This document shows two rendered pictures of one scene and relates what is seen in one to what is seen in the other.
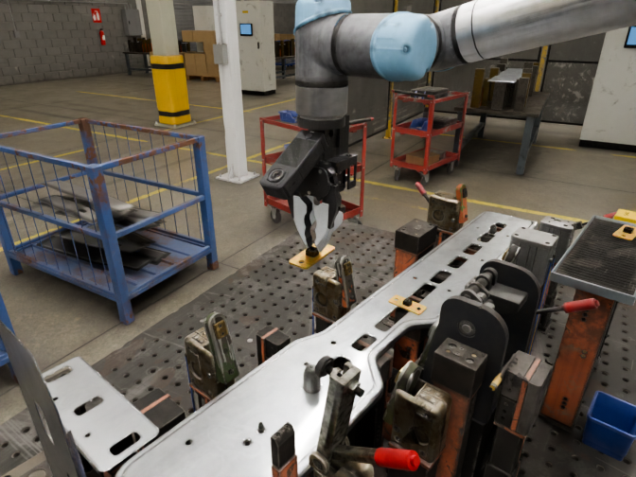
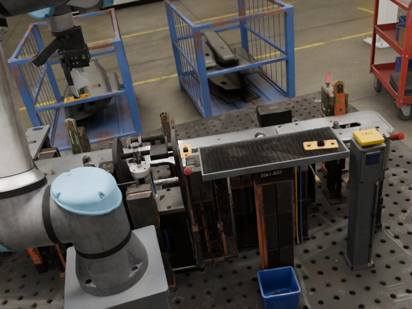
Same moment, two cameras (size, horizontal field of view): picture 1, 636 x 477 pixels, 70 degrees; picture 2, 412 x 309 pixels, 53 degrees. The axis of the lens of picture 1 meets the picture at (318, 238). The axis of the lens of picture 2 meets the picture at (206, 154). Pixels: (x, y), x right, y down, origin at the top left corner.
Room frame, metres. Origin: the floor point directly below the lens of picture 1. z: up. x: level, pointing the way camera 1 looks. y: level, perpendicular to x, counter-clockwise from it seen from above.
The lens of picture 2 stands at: (0.13, -1.20, 1.74)
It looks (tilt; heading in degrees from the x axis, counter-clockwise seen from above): 32 degrees down; 50
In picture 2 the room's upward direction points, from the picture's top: 9 degrees counter-clockwise
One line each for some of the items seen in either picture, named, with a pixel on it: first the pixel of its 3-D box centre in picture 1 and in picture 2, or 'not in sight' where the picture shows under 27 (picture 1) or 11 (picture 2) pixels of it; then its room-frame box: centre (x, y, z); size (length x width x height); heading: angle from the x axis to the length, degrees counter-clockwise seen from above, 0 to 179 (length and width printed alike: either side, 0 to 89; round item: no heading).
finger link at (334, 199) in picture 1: (326, 200); (67, 70); (0.65, -0.01, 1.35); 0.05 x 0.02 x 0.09; 55
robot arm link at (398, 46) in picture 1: (391, 46); (49, 0); (0.62, -0.09, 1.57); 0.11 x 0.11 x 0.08; 49
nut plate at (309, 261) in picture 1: (312, 252); (76, 96); (0.66, 0.01, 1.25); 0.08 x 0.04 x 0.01; 145
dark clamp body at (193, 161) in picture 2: not in sight; (204, 210); (0.78, -0.38, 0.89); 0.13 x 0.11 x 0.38; 50
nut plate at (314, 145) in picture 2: (627, 230); (320, 143); (0.94, -0.70, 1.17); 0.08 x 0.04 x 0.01; 132
